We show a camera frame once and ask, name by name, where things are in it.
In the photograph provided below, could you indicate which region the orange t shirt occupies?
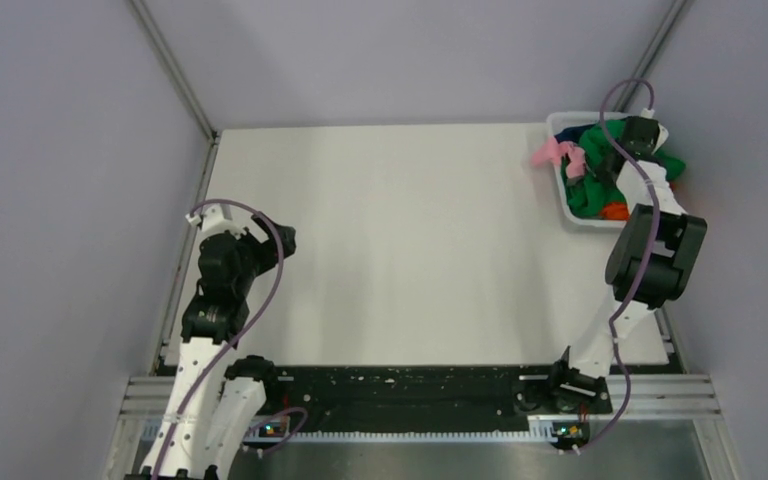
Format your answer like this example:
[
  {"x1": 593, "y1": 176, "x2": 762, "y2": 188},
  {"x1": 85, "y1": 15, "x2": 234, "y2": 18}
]
[{"x1": 599, "y1": 202, "x2": 630, "y2": 222}]

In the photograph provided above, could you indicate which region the green t shirt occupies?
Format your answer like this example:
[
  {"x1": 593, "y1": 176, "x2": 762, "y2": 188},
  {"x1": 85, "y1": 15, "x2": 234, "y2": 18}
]
[{"x1": 560, "y1": 120, "x2": 687, "y2": 220}]

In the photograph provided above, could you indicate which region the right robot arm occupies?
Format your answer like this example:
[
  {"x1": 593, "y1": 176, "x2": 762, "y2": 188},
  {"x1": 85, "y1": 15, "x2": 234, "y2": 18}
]
[{"x1": 546, "y1": 113, "x2": 707, "y2": 413}]

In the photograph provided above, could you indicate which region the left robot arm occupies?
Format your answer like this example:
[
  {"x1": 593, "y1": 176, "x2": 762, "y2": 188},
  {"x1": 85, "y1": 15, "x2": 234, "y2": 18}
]
[{"x1": 132, "y1": 199, "x2": 297, "y2": 479}]

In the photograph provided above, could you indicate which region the navy blue t shirt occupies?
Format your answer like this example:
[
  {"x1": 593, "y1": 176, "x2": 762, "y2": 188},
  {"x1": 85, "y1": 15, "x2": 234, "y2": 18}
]
[{"x1": 554, "y1": 124, "x2": 593, "y2": 145}]

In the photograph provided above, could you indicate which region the white plastic laundry basket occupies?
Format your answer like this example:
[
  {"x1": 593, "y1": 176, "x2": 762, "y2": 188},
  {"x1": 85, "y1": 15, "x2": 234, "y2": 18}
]
[{"x1": 545, "y1": 111, "x2": 680, "y2": 232}]

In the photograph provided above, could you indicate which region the pink t shirt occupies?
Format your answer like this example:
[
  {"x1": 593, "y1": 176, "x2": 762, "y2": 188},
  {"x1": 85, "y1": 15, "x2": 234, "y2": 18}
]
[{"x1": 530, "y1": 136, "x2": 587, "y2": 181}]

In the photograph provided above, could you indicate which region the aluminium frame rail right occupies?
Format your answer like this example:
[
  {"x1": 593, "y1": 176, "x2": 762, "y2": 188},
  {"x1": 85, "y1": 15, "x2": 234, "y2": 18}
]
[{"x1": 613, "y1": 0, "x2": 695, "y2": 112}]

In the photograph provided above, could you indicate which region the aluminium frame rail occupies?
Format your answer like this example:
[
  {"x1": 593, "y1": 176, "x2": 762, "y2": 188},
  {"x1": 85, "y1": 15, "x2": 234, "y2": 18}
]
[
  {"x1": 125, "y1": 0, "x2": 218, "y2": 142},
  {"x1": 613, "y1": 0, "x2": 695, "y2": 112}
]

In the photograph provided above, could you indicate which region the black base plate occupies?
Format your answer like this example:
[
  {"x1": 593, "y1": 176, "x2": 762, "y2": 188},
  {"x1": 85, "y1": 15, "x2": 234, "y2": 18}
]
[{"x1": 218, "y1": 362, "x2": 614, "y2": 435}]

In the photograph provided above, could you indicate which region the white cable duct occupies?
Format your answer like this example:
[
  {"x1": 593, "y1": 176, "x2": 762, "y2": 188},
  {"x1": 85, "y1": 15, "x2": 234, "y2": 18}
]
[{"x1": 241, "y1": 421, "x2": 557, "y2": 447}]

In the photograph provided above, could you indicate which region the aluminium frame rail left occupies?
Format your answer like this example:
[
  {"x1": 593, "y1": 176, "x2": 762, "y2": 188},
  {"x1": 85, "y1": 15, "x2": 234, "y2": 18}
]
[{"x1": 125, "y1": 0, "x2": 218, "y2": 142}]

